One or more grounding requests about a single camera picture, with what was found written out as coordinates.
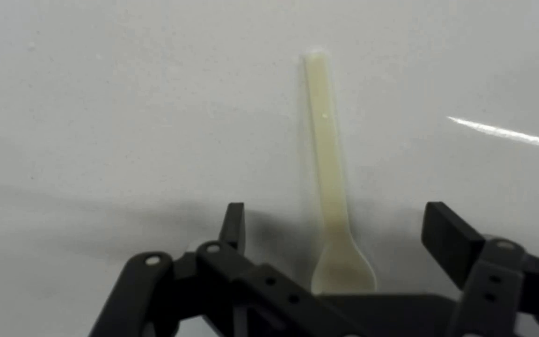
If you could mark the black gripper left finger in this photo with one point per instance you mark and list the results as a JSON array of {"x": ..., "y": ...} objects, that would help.
[{"x": 238, "y": 286}]

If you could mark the cream plastic spoon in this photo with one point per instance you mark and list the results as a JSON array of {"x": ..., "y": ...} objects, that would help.
[{"x": 332, "y": 187}]

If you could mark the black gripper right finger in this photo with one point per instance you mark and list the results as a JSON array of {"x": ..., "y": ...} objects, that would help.
[{"x": 500, "y": 281}]

